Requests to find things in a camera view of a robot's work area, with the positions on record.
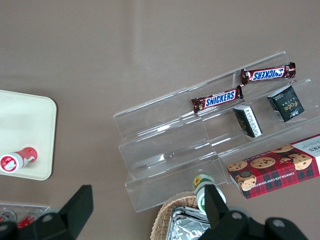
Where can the black box gold print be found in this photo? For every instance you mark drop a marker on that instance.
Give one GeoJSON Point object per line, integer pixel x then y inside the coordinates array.
{"type": "Point", "coordinates": [287, 105]}

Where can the light tan wicker basket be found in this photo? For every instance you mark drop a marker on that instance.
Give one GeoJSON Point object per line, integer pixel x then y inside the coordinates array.
{"type": "Point", "coordinates": [162, 217]}

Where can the cream plastic tray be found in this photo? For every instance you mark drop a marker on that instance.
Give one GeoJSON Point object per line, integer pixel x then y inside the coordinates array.
{"type": "Point", "coordinates": [25, 120]}

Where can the Snickers chocolate bar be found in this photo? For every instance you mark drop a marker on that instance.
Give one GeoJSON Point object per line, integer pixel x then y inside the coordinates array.
{"type": "Point", "coordinates": [267, 73]}
{"type": "Point", "coordinates": [220, 98]}

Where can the green white flower bottle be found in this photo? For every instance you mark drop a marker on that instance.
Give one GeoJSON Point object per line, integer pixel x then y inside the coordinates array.
{"type": "Point", "coordinates": [201, 185]}

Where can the red soda can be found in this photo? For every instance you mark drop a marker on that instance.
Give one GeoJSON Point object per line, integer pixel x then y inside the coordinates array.
{"type": "Point", "coordinates": [28, 218]}
{"type": "Point", "coordinates": [7, 216]}

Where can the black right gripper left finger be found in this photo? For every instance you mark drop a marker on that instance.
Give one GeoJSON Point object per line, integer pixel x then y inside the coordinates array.
{"type": "Point", "coordinates": [75, 207]}

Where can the red bottle white cap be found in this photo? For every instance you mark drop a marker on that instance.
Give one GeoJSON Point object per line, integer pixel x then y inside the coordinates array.
{"type": "Point", "coordinates": [22, 156]}

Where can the red plaid cookie box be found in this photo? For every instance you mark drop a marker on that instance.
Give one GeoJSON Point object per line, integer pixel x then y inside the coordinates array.
{"type": "Point", "coordinates": [275, 172]}

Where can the clear acrylic stepped display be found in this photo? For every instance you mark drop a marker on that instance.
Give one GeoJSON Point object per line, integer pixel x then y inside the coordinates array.
{"type": "Point", "coordinates": [162, 140]}

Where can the black box white label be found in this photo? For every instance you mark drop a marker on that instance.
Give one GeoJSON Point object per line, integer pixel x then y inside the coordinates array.
{"type": "Point", "coordinates": [248, 121]}

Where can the silver foil pack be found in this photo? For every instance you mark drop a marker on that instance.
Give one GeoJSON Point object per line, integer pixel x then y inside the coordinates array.
{"type": "Point", "coordinates": [185, 227]}

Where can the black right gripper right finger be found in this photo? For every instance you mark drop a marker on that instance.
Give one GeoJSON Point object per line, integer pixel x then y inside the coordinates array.
{"type": "Point", "coordinates": [215, 207]}

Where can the clear acrylic can rack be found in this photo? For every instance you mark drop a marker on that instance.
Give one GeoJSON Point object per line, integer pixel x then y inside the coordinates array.
{"type": "Point", "coordinates": [37, 207]}

